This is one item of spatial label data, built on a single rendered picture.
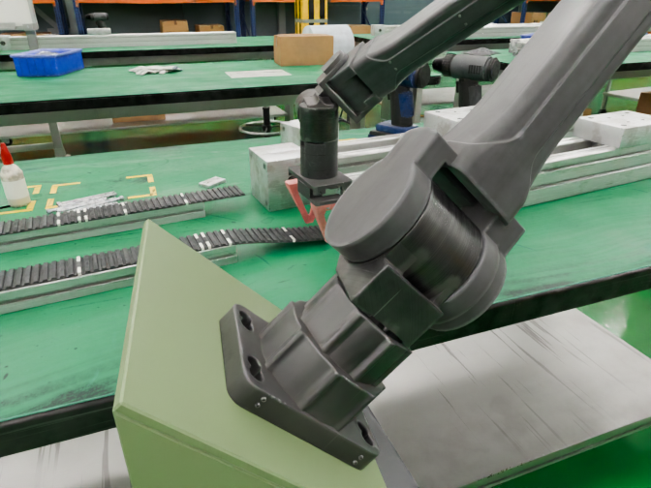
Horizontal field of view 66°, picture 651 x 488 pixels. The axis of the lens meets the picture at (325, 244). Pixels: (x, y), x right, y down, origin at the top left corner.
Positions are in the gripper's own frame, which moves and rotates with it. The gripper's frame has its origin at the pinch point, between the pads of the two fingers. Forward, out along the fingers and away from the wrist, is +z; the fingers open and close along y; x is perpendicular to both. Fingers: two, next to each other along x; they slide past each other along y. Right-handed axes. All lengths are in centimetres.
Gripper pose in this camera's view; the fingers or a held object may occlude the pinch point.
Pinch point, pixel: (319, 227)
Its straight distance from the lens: 81.0
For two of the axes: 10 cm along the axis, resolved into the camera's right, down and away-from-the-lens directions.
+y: -4.4, -4.1, 8.0
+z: 0.0, 8.9, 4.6
